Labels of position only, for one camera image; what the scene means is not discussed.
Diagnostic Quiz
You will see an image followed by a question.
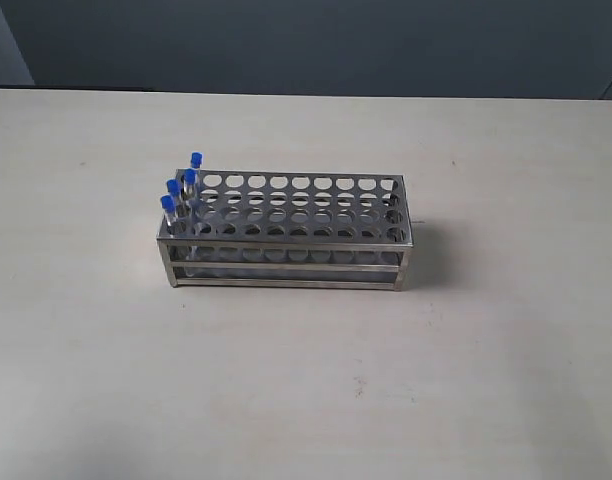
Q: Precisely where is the blue capped tube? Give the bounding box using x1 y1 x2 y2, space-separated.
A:
184 168 200 236
166 179 185 219
185 152 203 199
160 195 181 235

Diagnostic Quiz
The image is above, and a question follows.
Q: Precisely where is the stainless steel test tube rack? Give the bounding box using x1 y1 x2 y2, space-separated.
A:
156 169 414 291

